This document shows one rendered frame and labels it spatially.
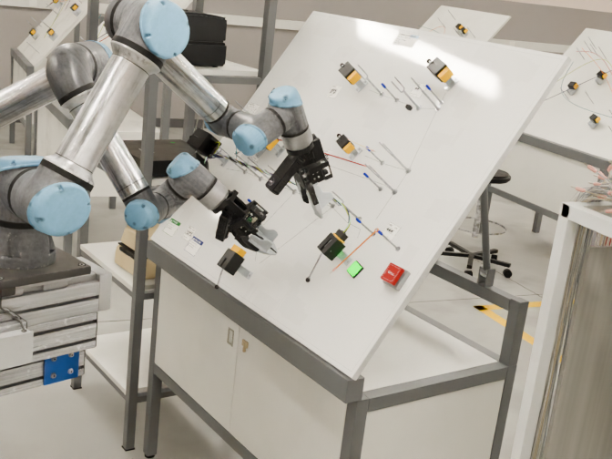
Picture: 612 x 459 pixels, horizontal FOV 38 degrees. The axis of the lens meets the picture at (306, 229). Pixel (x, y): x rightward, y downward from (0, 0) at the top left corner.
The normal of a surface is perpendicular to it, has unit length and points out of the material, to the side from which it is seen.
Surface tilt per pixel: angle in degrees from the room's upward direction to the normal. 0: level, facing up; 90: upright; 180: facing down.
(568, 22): 90
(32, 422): 0
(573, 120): 50
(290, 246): 54
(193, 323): 90
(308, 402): 90
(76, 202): 97
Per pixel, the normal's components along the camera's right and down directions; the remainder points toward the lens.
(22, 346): 0.70, 0.27
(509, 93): -0.60, -0.50
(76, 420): 0.11, -0.95
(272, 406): -0.82, 0.07
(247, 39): 0.41, 0.30
